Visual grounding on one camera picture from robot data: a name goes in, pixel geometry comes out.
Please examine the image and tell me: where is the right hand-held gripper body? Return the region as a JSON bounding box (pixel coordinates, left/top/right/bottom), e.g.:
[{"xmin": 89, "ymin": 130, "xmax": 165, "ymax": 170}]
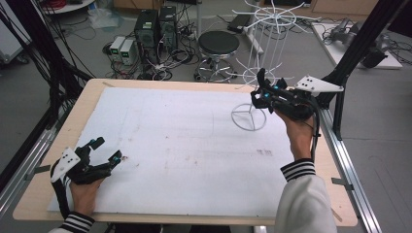
[{"xmin": 270, "ymin": 75, "xmax": 345, "ymax": 121}]

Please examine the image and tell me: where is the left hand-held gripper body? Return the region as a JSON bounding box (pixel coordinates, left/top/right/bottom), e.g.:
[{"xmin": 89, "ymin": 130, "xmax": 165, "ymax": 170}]
[{"xmin": 50, "ymin": 146, "xmax": 113, "ymax": 185}]

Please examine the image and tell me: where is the black bow tie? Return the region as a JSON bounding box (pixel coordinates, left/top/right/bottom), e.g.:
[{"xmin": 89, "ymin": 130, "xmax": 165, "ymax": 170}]
[{"xmin": 251, "ymin": 67, "xmax": 271, "ymax": 110}]

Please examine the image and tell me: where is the white wire display rack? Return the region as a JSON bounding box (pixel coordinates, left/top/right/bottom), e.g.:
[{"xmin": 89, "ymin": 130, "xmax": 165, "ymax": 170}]
[{"xmin": 224, "ymin": 0, "xmax": 323, "ymax": 132}]

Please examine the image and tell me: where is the person's left hand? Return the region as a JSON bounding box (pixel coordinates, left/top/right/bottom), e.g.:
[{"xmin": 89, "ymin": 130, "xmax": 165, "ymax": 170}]
[{"xmin": 68, "ymin": 178, "xmax": 105, "ymax": 216}]

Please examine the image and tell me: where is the person's right hand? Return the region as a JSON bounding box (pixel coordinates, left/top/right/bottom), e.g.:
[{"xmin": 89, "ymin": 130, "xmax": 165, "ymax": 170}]
[{"xmin": 275, "ymin": 108, "xmax": 317, "ymax": 162}]

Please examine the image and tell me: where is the grey metal clamp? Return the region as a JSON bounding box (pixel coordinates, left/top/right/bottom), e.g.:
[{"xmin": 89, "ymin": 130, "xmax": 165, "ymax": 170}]
[
  {"xmin": 330, "ymin": 177, "xmax": 355, "ymax": 192},
  {"xmin": 23, "ymin": 164, "xmax": 52, "ymax": 182}
]

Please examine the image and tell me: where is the white metal stand leg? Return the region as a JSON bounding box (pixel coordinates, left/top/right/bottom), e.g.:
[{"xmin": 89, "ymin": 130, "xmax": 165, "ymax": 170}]
[{"xmin": 243, "ymin": 18, "xmax": 264, "ymax": 60}]

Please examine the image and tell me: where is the grey and black device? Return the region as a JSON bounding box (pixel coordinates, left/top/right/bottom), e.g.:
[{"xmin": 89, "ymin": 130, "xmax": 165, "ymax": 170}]
[{"xmin": 323, "ymin": 17, "xmax": 392, "ymax": 69}]

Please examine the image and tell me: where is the white foam mat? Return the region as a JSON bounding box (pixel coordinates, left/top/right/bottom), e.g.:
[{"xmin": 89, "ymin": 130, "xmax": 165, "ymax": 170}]
[{"xmin": 47, "ymin": 86, "xmax": 326, "ymax": 219}]

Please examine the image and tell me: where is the black round stool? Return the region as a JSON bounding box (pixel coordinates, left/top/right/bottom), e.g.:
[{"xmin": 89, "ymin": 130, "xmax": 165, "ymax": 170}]
[{"xmin": 193, "ymin": 30, "xmax": 241, "ymax": 83}]

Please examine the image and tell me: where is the black flat box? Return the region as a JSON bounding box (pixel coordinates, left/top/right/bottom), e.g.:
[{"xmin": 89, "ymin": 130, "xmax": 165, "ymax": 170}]
[{"xmin": 226, "ymin": 13, "xmax": 253, "ymax": 34}]

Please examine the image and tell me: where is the wooden cabinet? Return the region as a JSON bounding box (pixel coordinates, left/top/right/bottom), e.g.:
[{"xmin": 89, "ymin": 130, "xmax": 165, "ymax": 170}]
[
  {"xmin": 312, "ymin": 0, "xmax": 380, "ymax": 16},
  {"xmin": 112, "ymin": 0, "xmax": 164, "ymax": 11}
]

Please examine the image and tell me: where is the grey power supply box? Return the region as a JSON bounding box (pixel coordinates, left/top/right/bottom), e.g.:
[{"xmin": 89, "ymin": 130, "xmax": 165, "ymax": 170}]
[
  {"xmin": 119, "ymin": 38, "xmax": 138, "ymax": 66},
  {"xmin": 109, "ymin": 35, "xmax": 126, "ymax": 56}
]

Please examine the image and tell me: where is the black computer tower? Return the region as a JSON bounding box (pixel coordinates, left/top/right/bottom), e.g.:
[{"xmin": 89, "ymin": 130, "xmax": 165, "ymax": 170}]
[
  {"xmin": 157, "ymin": 5, "xmax": 179, "ymax": 52},
  {"xmin": 133, "ymin": 9, "xmax": 160, "ymax": 65}
]

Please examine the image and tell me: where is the clear plastic bag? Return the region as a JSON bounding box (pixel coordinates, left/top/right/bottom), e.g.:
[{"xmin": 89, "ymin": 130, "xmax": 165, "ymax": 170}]
[{"xmin": 87, "ymin": 7, "xmax": 125, "ymax": 31}]

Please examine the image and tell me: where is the thin wooden stick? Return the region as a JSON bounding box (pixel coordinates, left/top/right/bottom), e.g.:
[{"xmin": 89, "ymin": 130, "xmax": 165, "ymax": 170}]
[{"xmin": 330, "ymin": 207, "xmax": 343, "ymax": 223}]

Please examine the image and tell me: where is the grey equipment case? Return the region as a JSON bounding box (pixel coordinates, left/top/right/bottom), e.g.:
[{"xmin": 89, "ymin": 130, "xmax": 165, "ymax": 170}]
[{"xmin": 0, "ymin": 0, "xmax": 33, "ymax": 65}]

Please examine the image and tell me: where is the round white table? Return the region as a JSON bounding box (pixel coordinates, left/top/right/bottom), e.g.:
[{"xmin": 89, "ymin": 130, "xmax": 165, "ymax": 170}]
[{"xmin": 41, "ymin": 0, "xmax": 96, "ymax": 16}]

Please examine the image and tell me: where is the aluminium rail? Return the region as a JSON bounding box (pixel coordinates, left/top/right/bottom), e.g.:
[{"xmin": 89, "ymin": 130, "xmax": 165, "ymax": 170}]
[
  {"xmin": 311, "ymin": 99, "xmax": 384, "ymax": 233},
  {"xmin": 0, "ymin": 124, "xmax": 66, "ymax": 215}
]

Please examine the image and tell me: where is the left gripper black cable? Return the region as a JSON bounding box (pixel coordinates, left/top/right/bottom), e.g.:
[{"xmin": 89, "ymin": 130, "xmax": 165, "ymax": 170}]
[{"xmin": 50, "ymin": 160, "xmax": 72, "ymax": 219}]

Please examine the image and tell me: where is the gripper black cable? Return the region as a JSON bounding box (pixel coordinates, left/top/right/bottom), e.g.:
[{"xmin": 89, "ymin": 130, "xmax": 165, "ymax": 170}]
[
  {"xmin": 50, "ymin": 160, "xmax": 72, "ymax": 219},
  {"xmin": 310, "ymin": 96, "xmax": 323, "ymax": 163}
]

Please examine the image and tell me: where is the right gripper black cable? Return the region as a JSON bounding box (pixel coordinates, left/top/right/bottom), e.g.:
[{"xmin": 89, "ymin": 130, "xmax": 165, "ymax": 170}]
[{"xmin": 310, "ymin": 96, "xmax": 323, "ymax": 163}]

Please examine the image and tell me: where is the black frame post with cables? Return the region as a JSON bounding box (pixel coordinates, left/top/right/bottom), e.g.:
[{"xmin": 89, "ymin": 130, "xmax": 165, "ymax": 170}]
[{"xmin": 4, "ymin": 0, "xmax": 95, "ymax": 130}]

